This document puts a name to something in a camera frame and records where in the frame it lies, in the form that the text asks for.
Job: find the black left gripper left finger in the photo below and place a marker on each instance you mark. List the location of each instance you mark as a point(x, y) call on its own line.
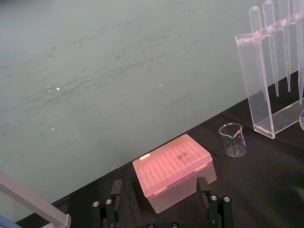
point(109, 211)

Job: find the pink translucent pipette tip box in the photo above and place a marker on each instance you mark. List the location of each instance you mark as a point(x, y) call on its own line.
point(171, 166)

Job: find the clear acrylic pipette rack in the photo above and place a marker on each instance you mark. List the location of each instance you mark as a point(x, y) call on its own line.
point(261, 111)

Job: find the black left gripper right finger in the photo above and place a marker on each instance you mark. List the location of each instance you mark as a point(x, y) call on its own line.
point(218, 211)

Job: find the clear glass dish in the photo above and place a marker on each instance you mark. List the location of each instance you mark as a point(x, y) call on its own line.
point(302, 118)

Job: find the clear plastic transfer pipette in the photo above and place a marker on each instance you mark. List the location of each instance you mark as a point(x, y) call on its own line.
point(286, 47)
point(300, 47)
point(269, 14)
point(255, 19)

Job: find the blue rod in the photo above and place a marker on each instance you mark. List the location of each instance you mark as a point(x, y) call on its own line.
point(6, 223)

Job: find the black table cloth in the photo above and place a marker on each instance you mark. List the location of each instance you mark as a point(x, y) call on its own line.
point(261, 185)

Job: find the small clear glass beaker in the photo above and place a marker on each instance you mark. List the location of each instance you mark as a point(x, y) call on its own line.
point(234, 142)

